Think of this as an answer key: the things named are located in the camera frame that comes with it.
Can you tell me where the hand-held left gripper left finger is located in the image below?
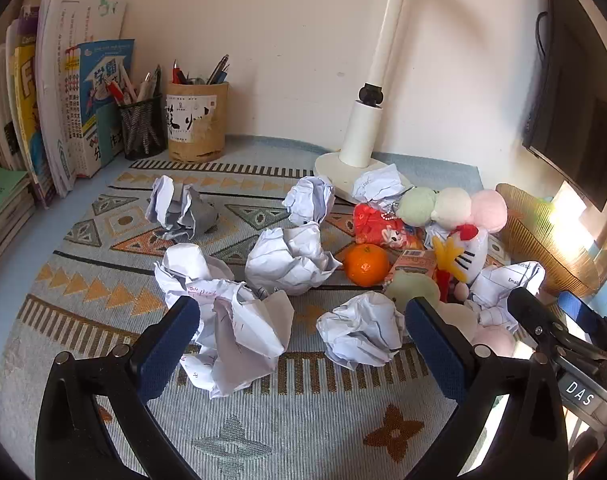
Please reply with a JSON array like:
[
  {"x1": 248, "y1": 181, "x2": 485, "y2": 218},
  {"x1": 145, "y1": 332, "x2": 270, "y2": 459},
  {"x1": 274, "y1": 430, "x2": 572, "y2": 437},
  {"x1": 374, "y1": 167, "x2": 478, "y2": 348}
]
[{"x1": 34, "y1": 295, "x2": 202, "y2": 480}]

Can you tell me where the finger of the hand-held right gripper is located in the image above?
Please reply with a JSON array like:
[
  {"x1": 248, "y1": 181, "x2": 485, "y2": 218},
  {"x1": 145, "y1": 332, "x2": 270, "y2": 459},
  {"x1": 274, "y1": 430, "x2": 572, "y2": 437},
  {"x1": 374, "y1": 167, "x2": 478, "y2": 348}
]
[
  {"x1": 557, "y1": 290, "x2": 607, "y2": 356},
  {"x1": 507, "y1": 286, "x2": 584, "y2": 361}
]

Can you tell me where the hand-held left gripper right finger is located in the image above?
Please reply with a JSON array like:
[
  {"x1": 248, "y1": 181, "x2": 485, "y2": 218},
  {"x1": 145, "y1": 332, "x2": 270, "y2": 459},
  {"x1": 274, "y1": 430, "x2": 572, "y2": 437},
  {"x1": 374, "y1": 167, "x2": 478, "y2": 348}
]
[{"x1": 403, "y1": 296, "x2": 569, "y2": 480}]

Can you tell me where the paper ball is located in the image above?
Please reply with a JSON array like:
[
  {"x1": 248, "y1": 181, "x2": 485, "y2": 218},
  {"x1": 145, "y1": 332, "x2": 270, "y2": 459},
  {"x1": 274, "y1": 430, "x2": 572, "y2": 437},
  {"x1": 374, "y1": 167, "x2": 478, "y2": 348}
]
[
  {"x1": 144, "y1": 175, "x2": 220, "y2": 241},
  {"x1": 282, "y1": 176, "x2": 337, "y2": 228},
  {"x1": 466, "y1": 260, "x2": 547, "y2": 331},
  {"x1": 244, "y1": 222, "x2": 343, "y2": 297},
  {"x1": 351, "y1": 162, "x2": 408, "y2": 211},
  {"x1": 316, "y1": 291, "x2": 409, "y2": 371},
  {"x1": 180, "y1": 280, "x2": 295, "y2": 400},
  {"x1": 153, "y1": 242, "x2": 235, "y2": 311}
]

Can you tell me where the three-colour dango plush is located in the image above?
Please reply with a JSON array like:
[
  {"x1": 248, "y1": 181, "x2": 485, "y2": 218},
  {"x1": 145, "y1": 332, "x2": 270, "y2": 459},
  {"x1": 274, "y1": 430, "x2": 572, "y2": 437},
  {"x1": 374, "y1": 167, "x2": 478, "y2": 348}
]
[
  {"x1": 396, "y1": 186, "x2": 509, "y2": 235},
  {"x1": 383, "y1": 270, "x2": 518, "y2": 358}
]

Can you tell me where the amber ribbed glass bowl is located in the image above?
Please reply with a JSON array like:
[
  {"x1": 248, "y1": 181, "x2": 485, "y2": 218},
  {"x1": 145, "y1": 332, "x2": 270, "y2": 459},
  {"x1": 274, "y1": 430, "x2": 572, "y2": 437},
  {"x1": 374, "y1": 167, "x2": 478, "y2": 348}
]
[{"x1": 496, "y1": 182, "x2": 607, "y2": 298}]

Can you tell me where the plush rabbit with red fries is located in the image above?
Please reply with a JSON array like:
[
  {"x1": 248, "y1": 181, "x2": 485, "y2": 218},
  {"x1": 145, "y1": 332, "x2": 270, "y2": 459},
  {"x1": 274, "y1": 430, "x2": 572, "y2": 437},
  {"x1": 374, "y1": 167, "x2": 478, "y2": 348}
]
[{"x1": 426, "y1": 222, "x2": 509, "y2": 306}]

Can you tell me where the orange carton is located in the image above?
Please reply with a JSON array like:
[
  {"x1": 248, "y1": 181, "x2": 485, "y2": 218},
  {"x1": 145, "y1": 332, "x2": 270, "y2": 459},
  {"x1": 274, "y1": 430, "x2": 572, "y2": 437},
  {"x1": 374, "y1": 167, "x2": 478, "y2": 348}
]
[{"x1": 383, "y1": 249, "x2": 439, "y2": 291}]

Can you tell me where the tangerine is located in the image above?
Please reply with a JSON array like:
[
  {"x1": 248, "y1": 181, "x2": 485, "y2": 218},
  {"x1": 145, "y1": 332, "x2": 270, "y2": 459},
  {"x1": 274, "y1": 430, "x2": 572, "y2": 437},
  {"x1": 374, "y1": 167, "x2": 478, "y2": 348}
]
[{"x1": 343, "y1": 242, "x2": 390, "y2": 288}]

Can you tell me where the red patterned pouch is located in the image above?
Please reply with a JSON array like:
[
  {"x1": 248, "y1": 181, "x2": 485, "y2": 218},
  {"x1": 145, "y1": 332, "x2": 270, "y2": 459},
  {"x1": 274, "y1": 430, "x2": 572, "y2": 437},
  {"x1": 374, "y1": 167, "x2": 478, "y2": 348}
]
[{"x1": 352, "y1": 202, "x2": 427, "y2": 251}]

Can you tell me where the patterned woven mat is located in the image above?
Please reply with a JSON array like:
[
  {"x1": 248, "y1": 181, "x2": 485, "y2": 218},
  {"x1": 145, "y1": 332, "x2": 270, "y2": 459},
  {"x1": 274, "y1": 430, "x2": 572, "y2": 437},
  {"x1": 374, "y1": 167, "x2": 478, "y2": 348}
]
[{"x1": 0, "y1": 160, "x2": 607, "y2": 480}]

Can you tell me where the black monitor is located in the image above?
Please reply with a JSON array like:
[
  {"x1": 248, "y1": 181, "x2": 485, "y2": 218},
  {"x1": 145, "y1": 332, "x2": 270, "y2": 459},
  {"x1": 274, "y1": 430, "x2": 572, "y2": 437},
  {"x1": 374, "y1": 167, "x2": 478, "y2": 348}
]
[{"x1": 521, "y1": 0, "x2": 607, "y2": 211}]

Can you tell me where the black mesh pen holder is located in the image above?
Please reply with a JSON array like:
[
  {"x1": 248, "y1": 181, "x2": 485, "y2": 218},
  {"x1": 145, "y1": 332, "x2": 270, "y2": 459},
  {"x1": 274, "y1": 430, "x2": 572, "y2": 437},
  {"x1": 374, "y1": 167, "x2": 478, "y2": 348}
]
[{"x1": 117, "y1": 94, "x2": 168, "y2": 161}]

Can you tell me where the stack of green notebooks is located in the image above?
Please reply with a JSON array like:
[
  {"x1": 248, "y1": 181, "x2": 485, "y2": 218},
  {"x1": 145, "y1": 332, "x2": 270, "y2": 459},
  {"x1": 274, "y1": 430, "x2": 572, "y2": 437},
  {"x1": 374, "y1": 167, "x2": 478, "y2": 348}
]
[{"x1": 0, "y1": 161, "x2": 36, "y2": 271}]

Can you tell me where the white desk lamp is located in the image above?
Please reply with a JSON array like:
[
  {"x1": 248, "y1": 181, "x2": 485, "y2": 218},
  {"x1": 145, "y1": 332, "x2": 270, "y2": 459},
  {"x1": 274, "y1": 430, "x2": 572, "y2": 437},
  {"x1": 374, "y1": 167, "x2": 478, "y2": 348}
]
[{"x1": 313, "y1": 0, "x2": 414, "y2": 201}]

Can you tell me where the blue desk pad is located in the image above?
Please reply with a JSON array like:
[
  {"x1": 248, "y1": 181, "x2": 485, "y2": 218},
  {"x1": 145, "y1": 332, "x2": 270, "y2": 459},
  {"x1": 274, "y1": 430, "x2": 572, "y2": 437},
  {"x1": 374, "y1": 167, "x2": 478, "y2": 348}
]
[{"x1": 0, "y1": 132, "x2": 484, "y2": 341}]

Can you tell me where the bunch of pens and pencils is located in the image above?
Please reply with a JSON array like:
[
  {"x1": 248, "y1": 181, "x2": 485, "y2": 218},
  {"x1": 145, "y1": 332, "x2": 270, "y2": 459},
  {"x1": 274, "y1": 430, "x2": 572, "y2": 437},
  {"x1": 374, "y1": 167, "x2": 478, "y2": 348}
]
[{"x1": 103, "y1": 64, "x2": 163, "y2": 106}]

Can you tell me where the bunch of dark pens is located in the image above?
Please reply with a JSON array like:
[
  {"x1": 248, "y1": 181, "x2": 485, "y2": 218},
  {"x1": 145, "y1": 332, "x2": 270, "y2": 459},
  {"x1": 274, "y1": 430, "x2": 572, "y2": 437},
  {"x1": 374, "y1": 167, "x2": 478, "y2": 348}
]
[{"x1": 170, "y1": 54, "x2": 230, "y2": 86}]

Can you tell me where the row of upright books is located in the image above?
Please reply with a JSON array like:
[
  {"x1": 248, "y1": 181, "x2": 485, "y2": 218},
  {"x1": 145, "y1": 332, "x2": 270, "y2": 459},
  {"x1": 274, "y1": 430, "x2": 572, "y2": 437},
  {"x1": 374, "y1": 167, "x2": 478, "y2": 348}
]
[{"x1": 0, "y1": 0, "x2": 136, "y2": 211}]

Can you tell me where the black cable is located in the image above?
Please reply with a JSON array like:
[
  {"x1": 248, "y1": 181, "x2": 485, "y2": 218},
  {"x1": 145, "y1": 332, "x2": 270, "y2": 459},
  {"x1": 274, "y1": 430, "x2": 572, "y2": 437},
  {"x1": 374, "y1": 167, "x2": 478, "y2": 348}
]
[{"x1": 529, "y1": 10, "x2": 550, "y2": 128}]

